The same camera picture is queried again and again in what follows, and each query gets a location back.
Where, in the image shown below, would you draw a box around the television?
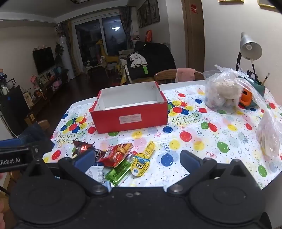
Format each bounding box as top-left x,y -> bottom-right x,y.
33,47 -> 55,75

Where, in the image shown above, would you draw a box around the white standing air conditioner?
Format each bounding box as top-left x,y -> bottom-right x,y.
58,36 -> 69,73

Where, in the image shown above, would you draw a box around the blue denim jeans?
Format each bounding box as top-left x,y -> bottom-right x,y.
19,123 -> 55,154

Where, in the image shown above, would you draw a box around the red cardboard box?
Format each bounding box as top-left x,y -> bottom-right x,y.
89,81 -> 169,134

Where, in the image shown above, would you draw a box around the sliding glass door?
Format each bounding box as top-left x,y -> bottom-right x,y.
75,15 -> 128,66

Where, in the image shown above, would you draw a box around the brown candy packet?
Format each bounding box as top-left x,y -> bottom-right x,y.
94,148 -> 107,162

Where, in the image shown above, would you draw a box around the dark framed wall pictures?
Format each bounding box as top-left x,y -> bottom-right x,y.
137,0 -> 160,28

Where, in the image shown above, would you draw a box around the green orange pen holder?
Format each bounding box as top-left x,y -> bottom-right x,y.
238,74 -> 266,109

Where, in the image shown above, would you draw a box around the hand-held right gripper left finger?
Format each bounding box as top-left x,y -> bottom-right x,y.
23,149 -> 109,195

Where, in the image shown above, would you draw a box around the green snack packet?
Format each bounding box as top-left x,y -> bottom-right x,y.
104,154 -> 138,188

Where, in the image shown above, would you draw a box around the white snack packet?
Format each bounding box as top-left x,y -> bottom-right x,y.
85,165 -> 104,184

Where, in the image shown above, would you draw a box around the red lion snack packet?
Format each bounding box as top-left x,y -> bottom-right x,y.
96,143 -> 134,168

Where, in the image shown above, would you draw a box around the black clothes pile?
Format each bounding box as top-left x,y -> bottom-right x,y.
128,41 -> 176,83

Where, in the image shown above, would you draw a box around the yellow giraffe toy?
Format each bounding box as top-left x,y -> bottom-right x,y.
96,40 -> 120,66

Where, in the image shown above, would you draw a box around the yellow cloth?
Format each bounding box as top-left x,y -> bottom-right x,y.
119,59 -> 133,85

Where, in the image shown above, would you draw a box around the wooden chair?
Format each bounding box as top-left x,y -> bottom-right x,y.
37,119 -> 51,132
154,69 -> 205,85

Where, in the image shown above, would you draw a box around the pink cloth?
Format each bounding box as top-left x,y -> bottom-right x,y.
176,68 -> 196,82

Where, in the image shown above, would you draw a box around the black cabinet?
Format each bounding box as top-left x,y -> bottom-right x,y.
0,85 -> 30,138

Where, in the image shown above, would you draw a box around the copper foil snack packet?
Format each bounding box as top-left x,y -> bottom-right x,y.
72,140 -> 95,157

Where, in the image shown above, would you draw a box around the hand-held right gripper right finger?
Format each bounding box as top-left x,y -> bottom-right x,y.
166,150 -> 254,195

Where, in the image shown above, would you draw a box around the grey curtain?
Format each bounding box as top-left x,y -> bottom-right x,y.
120,7 -> 135,49
60,21 -> 82,77

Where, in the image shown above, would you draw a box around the balloon printed tablecloth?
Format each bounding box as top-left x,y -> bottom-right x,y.
42,85 -> 282,190

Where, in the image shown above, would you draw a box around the silver desk lamp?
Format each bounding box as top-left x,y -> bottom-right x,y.
236,32 -> 262,72

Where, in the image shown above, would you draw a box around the clear plastic tub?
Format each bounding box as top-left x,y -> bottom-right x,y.
203,70 -> 243,114

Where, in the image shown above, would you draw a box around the yellow cartoon snack pouch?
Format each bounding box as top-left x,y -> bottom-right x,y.
131,141 -> 156,177

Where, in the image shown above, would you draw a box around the dark television cabinet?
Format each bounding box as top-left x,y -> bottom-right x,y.
23,69 -> 70,126

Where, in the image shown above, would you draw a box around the clear plastic bag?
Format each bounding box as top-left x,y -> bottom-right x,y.
257,108 -> 282,157
214,64 -> 271,110

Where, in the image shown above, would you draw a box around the white cloth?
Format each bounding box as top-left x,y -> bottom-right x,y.
130,53 -> 148,67

